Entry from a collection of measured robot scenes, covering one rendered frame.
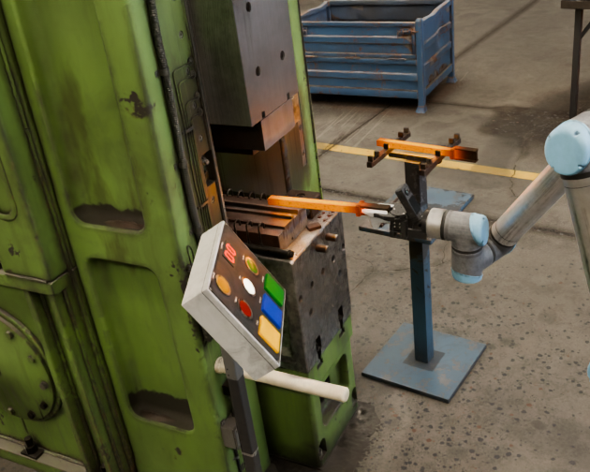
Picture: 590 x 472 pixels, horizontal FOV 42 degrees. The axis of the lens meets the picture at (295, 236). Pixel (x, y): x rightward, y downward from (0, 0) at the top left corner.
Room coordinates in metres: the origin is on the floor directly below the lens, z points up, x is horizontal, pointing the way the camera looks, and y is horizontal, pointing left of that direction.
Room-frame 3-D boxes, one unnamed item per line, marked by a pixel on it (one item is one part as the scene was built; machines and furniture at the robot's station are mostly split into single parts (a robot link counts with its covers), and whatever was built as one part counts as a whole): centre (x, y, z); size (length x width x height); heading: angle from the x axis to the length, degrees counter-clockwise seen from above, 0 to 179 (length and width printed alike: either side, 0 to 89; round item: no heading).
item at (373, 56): (6.21, -0.84, 0.36); 1.20 x 0.80 x 0.72; 57
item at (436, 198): (2.59, -0.48, 0.74); 0.40 x 0.30 x 0.02; 142
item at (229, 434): (1.93, 0.29, 0.36); 0.09 x 0.07 x 0.12; 149
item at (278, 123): (2.29, 0.18, 1.32); 0.42 x 0.20 x 0.10; 59
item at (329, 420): (2.34, 0.16, 0.23); 0.55 x 0.37 x 0.47; 59
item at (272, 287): (1.75, 0.08, 1.01); 0.07 x 0.05 x 0.07; 174
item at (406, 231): (2.00, -0.35, 1.02); 0.12 x 0.08 x 0.09; 59
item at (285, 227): (2.29, 0.18, 0.96); 0.42 x 0.20 x 0.09; 59
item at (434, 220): (1.96, -0.42, 1.02); 0.10 x 0.05 x 0.09; 149
